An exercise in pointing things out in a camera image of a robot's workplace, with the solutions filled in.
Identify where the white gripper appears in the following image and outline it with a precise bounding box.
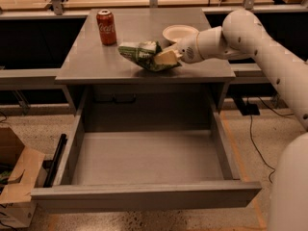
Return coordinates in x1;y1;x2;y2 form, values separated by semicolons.
154;33;204;65

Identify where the green jalapeno chip bag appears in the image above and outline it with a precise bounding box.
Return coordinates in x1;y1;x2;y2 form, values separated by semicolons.
118;41;181;72

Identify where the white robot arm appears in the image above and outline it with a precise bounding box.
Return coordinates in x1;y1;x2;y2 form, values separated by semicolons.
155;10;308;231

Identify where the grey cabinet with top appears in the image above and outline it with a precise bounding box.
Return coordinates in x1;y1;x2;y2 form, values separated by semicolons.
55;8;235;107

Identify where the open grey top drawer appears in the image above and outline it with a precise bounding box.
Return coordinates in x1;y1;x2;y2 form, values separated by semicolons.
31;87;261;213

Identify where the white paper bowl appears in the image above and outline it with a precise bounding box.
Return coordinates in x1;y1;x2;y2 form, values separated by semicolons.
163;25;198;44

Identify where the red cola can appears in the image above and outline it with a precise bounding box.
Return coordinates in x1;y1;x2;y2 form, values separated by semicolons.
96;9;116;45

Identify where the black desk foot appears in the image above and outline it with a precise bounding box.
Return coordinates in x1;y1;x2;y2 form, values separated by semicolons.
232;96;260;116

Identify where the cardboard box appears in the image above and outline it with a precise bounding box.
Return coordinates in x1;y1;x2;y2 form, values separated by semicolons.
0;128;46;230

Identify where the black floor cable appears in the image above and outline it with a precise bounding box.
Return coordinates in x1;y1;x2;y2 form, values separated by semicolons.
249;96;295;185

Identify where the grey metal rail frame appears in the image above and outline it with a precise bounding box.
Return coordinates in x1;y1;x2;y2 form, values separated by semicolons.
1;0;307;90

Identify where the black drawer slide rail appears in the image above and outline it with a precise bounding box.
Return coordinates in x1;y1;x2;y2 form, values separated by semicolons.
43;134;67;188

